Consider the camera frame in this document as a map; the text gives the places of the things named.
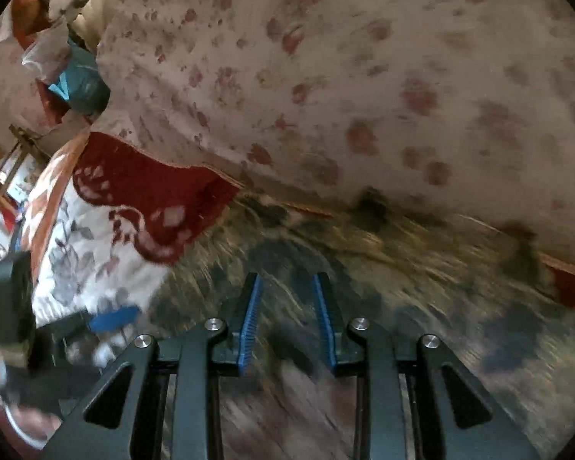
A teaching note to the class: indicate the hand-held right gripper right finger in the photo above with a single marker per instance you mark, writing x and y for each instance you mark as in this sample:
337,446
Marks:
326,316

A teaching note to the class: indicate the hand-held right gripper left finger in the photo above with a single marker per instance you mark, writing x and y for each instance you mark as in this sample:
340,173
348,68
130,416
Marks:
251,316

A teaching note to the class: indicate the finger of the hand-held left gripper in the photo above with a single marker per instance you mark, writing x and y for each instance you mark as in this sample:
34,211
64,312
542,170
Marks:
115,318

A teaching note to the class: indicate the dark floral paisley garment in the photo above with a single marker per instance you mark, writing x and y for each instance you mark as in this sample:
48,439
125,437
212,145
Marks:
412,273

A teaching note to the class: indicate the orange checkered blanket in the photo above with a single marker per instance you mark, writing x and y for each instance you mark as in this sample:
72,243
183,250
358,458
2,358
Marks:
52,177

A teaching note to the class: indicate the white leaf-print blanket, red border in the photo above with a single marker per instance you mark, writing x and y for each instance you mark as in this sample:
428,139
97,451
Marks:
139,177

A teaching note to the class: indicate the teal bag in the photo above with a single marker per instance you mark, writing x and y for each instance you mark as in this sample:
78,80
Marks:
86,86

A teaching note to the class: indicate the clear plastic bag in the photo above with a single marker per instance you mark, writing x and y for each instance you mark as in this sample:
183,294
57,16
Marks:
43,52

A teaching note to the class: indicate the white pillow with red flowers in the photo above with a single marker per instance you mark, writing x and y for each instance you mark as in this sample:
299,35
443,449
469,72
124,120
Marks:
364,57

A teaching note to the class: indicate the cream curtain cloth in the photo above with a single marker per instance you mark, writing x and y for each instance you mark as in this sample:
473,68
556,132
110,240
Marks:
93,28

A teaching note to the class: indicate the wooden frame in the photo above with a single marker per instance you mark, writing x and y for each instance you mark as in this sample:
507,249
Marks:
21,136

